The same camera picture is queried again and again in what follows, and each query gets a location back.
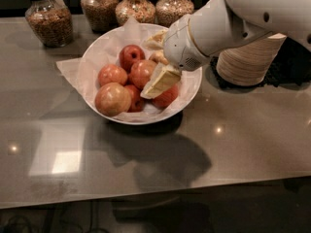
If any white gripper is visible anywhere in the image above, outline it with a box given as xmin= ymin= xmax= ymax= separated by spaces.
xmin=141 ymin=15 xmax=210 ymax=99

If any yellow-red apple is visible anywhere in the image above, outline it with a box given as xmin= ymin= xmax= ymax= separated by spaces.
xmin=130 ymin=60 xmax=156 ymax=89

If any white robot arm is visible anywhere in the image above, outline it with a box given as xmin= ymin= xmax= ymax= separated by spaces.
xmin=141 ymin=0 xmax=311 ymax=99

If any back right yellowish apple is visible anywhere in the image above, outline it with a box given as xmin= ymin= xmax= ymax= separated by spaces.
xmin=149 ymin=50 xmax=169 ymax=65

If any dark red back apple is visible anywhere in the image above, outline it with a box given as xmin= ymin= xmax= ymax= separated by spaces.
xmin=119 ymin=45 xmax=145 ymax=72

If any small hidden red apple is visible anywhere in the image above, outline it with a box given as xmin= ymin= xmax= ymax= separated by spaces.
xmin=126 ymin=73 xmax=133 ymax=84

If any front right red apple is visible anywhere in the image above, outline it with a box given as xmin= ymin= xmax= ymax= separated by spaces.
xmin=152 ymin=84 xmax=179 ymax=108

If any white bowl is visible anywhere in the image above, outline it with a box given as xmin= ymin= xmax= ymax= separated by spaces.
xmin=77 ymin=22 xmax=203 ymax=126

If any front middle red apple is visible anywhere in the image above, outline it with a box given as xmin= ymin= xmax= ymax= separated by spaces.
xmin=125 ymin=84 xmax=145 ymax=113

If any left red apple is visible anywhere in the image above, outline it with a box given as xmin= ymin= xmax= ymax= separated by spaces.
xmin=97 ymin=64 xmax=127 ymax=86

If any front left large apple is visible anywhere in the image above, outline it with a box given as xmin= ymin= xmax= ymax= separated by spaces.
xmin=95 ymin=83 xmax=131 ymax=117

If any cereal jar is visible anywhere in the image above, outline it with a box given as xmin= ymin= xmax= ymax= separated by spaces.
xmin=25 ymin=0 xmax=73 ymax=48
xmin=116 ymin=0 xmax=156 ymax=25
xmin=155 ymin=0 xmax=194 ymax=27
xmin=81 ymin=0 xmax=119 ymax=32

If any white paper liner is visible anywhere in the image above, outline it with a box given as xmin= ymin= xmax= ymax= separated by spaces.
xmin=55 ymin=16 xmax=202 ymax=124

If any far left cereal jar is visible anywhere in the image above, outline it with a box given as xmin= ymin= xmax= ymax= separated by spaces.
xmin=25 ymin=0 xmax=73 ymax=48

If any black mat under bowls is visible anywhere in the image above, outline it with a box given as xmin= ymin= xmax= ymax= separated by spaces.
xmin=210 ymin=39 xmax=311 ymax=89

